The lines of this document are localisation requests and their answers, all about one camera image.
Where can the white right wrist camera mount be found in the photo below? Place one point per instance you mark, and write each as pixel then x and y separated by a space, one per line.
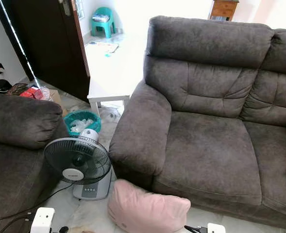
pixel 216 228

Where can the teal plastic basket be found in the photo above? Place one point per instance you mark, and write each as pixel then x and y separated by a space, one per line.
pixel 69 118

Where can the red packets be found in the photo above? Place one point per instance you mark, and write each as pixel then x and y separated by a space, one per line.
pixel 30 92

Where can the grey-brown fabric sofa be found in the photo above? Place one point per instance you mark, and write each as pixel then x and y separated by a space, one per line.
pixel 210 155

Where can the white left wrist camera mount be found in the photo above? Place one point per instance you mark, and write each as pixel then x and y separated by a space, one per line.
pixel 42 219

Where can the white side table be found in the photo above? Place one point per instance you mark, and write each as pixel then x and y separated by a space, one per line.
pixel 109 97

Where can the patterned floor mat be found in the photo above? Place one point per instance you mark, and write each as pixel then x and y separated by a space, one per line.
pixel 105 46

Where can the clear plastic bag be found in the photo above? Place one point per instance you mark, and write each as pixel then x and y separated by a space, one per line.
pixel 109 113

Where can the pink cat face pillow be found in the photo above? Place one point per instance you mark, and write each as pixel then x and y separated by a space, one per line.
pixel 142 208

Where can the teal plastic chair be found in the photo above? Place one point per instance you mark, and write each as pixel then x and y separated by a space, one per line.
pixel 104 29

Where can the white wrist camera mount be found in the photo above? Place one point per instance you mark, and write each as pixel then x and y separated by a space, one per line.
pixel 42 219
pixel 216 228

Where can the dark brown door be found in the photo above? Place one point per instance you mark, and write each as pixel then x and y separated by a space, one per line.
pixel 45 43

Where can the cardboard box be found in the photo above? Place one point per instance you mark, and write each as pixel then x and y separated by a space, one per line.
pixel 55 97

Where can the grey and black table fan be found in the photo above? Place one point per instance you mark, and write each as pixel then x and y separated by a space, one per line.
pixel 90 187

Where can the stack of papers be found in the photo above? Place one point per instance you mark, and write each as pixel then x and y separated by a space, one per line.
pixel 101 18

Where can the brown wooden cabinet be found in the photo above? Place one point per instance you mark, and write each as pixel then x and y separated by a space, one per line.
pixel 224 9

